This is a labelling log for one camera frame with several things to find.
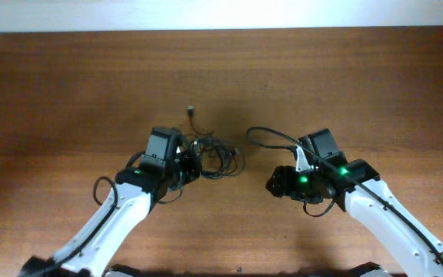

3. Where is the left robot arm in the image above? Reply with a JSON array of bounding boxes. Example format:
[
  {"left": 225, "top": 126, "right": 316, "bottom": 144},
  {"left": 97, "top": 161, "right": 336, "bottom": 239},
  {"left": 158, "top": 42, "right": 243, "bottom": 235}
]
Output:
[{"left": 19, "top": 127, "right": 202, "bottom": 276}]

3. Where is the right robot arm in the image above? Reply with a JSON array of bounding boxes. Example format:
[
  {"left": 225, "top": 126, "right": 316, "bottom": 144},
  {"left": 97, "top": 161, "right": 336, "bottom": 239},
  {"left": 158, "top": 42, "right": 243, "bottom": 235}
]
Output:
[{"left": 266, "top": 129, "right": 443, "bottom": 276}]

